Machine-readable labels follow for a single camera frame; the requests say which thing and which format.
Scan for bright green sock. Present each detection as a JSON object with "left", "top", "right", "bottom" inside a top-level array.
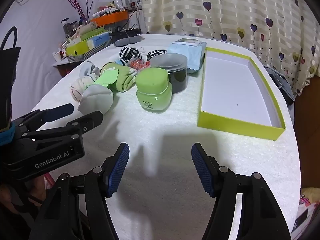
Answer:
[{"left": 94, "top": 70, "right": 118, "bottom": 88}]

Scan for grey clothing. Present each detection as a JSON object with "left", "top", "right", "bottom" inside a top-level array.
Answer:
[{"left": 262, "top": 64, "right": 295, "bottom": 105}]

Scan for light grey glove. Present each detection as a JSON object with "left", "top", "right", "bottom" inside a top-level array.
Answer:
[{"left": 78, "top": 84, "right": 114, "bottom": 117}]

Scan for cluttered side table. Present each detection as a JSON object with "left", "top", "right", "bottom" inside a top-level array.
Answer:
[{"left": 52, "top": 55, "right": 85, "bottom": 77}]

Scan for yellow-green cardboard box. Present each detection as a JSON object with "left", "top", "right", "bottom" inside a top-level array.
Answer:
[{"left": 197, "top": 47, "right": 286, "bottom": 141}]

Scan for light blue wet wipes pack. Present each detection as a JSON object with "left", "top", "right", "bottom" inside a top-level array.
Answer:
[{"left": 166, "top": 38, "right": 207, "bottom": 73}]

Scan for blue hair tie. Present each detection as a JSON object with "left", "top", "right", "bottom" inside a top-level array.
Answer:
[{"left": 0, "top": 126, "right": 16, "bottom": 147}]

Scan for colourful patterned cloth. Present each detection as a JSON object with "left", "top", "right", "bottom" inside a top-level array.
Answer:
[{"left": 291, "top": 187, "right": 320, "bottom": 240}]

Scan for black power strip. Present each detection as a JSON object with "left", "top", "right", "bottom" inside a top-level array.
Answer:
[{"left": 109, "top": 28, "right": 142, "bottom": 37}]

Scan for brown wooden furniture panel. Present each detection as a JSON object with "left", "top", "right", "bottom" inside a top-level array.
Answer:
[{"left": 292, "top": 75, "right": 320, "bottom": 188}]

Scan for beige patterned cloth bundle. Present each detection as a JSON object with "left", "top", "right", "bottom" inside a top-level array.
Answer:
[{"left": 72, "top": 22, "right": 97, "bottom": 39}]

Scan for orange tray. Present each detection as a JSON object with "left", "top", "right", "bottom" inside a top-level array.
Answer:
[{"left": 90, "top": 11, "right": 130, "bottom": 27}]

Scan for black white striped box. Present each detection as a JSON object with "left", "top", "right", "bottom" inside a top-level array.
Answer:
[{"left": 67, "top": 42, "right": 113, "bottom": 63}]

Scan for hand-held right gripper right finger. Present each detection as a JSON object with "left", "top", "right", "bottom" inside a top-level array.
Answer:
[{"left": 191, "top": 142, "right": 292, "bottom": 240}]

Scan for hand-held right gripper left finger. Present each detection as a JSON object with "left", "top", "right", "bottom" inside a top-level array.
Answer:
[{"left": 29, "top": 142, "right": 130, "bottom": 240}]

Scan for blue and white box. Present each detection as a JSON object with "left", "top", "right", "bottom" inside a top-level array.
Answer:
[{"left": 87, "top": 34, "right": 112, "bottom": 48}]

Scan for green rabbit towel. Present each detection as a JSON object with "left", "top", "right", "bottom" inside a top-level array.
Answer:
[{"left": 100, "top": 62, "right": 139, "bottom": 93}]

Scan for clear packet of orange snacks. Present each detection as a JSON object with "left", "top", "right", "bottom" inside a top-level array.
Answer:
[{"left": 129, "top": 59, "right": 152, "bottom": 71}]

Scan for person's left forearm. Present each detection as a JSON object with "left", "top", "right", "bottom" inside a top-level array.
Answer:
[{"left": 0, "top": 177, "right": 48, "bottom": 240}]

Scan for flat green box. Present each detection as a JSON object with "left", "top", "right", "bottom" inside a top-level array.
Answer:
[{"left": 79, "top": 27, "right": 109, "bottom": 40}]

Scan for green lidded glass jar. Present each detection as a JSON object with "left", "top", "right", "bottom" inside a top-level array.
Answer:
[{"left": 136, "top": 69, "right": 172, "bottom": 113}]

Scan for dark jar with clear lid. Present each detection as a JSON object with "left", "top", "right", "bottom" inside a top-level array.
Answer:
[{"left": 150, "top": 54, "right": 188, "bottom": 94}]

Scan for cream sock with red stitching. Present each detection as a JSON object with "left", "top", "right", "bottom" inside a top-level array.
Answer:
[{"left": 71, "top": 74, "right": 97, "bottom": 103}]

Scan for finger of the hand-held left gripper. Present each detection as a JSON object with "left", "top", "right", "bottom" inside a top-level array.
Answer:
[
  {"left": 11, "top": 103, "right": 75, "bottom": 132},
  {"left": 22, "top": 111, "right": 104, "bottom": 143}
]

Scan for pale blue-grey sock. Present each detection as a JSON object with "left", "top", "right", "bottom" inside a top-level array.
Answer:
[{"left": 79, "top": 60, "right": 100, "bottom": 79}]

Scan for black white striped sock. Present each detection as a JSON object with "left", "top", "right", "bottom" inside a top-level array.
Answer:
[
  {"left": 119, "top": 46, "right": 142, "bottom": 67},
  {"left": 146, "top": 49, "right": 167, "bottom": 60}
]

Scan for pink flower branches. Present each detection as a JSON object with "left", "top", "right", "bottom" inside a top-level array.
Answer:
[{"left": 60, "top": 0, "right": 100, "bottom": 20}]

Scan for cream curtain with hearts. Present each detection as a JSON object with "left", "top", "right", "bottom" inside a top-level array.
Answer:
[{"left": 137, "top": 0, "right": 320, "bottom": 95}]

